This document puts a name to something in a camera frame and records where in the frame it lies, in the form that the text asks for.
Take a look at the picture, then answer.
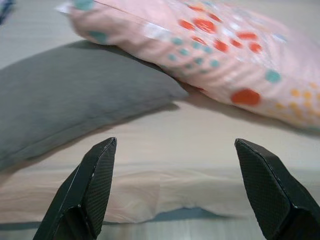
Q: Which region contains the pink dotted pillow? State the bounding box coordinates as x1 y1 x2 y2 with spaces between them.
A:
54 0 320 131

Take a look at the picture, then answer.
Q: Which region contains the grey pillow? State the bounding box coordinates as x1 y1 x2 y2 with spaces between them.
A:
0 39 190 171

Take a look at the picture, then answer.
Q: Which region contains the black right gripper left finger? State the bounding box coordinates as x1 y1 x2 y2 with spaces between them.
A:
32 136 118 240

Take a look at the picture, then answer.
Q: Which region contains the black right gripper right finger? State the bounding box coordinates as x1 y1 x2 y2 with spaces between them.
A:
234 138 320 240

